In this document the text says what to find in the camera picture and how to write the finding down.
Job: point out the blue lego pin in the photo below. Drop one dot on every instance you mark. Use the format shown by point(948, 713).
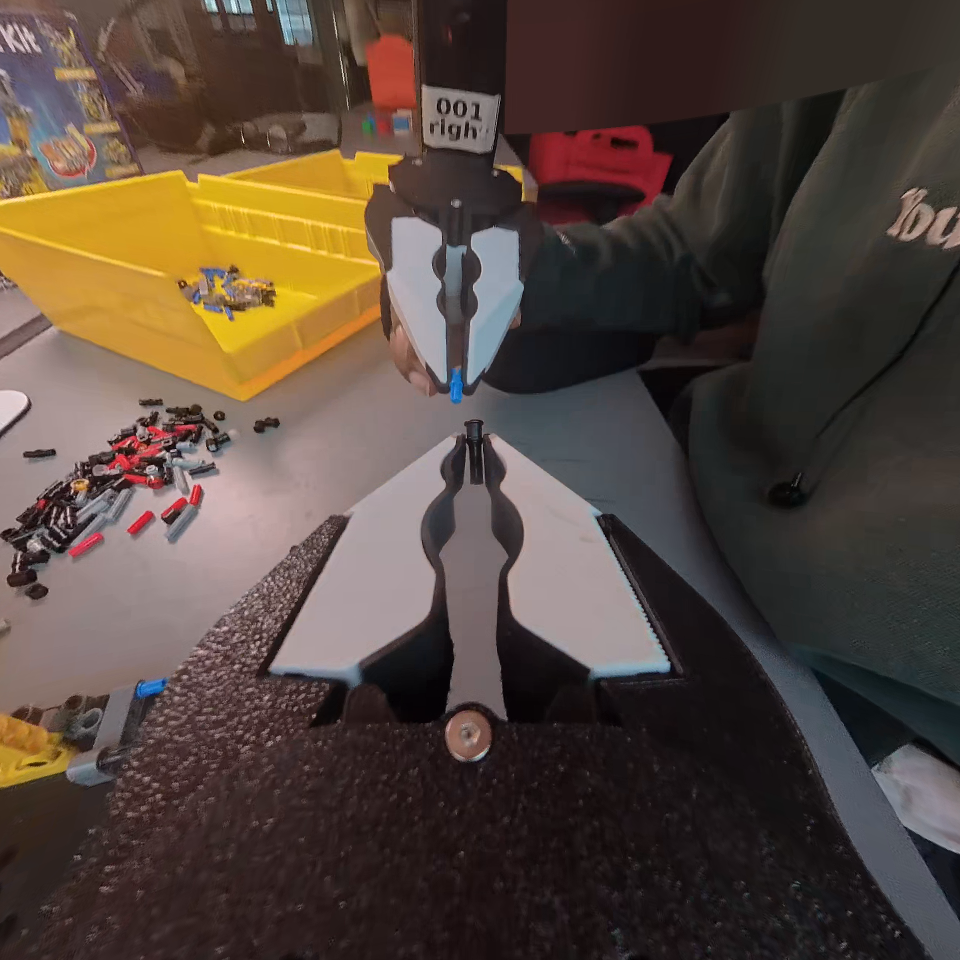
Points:
point(456, 386)

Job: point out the heap of blue grey parts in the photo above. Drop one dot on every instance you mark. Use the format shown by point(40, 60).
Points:
point(225, 289)

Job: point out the white cloth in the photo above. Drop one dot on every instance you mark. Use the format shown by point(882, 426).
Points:
point(922, 787)

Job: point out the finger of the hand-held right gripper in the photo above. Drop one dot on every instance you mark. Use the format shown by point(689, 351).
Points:
point(412, 285)
point(499, 292)

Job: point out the pile of small lego pieces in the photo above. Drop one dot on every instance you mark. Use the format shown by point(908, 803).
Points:
point(97, 487)

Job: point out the black and yellow lego model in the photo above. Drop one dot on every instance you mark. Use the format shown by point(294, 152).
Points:
point(82, 727)

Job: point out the person's right forearm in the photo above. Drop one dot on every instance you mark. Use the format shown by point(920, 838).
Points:
point(622, 285)

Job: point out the coloured toy blocks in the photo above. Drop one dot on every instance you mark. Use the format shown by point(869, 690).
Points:
point(386, 124)

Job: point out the yellow plastic bin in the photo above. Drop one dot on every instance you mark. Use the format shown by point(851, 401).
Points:
point(322, 172)
point(112, 262)

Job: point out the person's green sweatshirt torso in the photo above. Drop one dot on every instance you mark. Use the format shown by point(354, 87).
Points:
point(847, 450)

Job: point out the black lego axle pin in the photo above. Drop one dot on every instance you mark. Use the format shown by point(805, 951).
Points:
point(475, 450)

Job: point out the red plastic case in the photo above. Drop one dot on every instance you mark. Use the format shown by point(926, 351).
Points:
point(600, 165)

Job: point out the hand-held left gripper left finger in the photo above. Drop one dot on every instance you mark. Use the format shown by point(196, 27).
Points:
point(360, 592)

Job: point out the orange container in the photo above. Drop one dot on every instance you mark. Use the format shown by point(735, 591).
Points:
point(390, 75)

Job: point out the robot kit box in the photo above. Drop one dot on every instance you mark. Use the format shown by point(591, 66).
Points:
point(52, 112)

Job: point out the person's right hand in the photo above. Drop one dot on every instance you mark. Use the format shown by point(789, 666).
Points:
point(409, 367)

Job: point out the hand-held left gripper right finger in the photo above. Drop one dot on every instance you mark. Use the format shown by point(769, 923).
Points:
point(577, 592)

